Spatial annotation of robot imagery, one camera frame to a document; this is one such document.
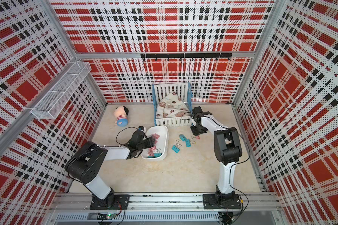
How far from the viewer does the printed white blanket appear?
1.10m

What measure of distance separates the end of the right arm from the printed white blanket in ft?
0.76

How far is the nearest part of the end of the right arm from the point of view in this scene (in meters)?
0.74
